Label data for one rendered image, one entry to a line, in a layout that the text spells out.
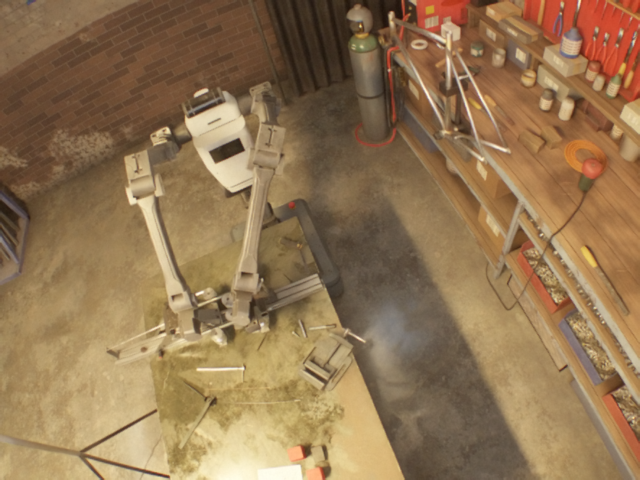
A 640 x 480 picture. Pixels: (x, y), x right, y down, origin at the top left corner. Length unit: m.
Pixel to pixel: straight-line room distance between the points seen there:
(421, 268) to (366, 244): 0.39
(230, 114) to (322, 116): 1.91
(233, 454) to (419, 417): 1.13
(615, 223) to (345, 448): 1.43
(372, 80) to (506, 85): 0.93
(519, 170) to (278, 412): 1.45
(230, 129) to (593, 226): 1.58
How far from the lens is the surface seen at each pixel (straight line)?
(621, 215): 2.00
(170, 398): 1.62
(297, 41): 3.45
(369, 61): 2.76
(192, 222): 3.18
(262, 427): 1.45
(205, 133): 1.74
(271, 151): 1.22
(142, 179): 1.24
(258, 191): 1.21
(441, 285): 2.50
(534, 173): 1.99
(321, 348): 1.45
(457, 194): 2.72
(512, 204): 2.29
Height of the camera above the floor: 2.25
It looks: 54 degrees down
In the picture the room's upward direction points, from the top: 21 degrees counter-clockwise
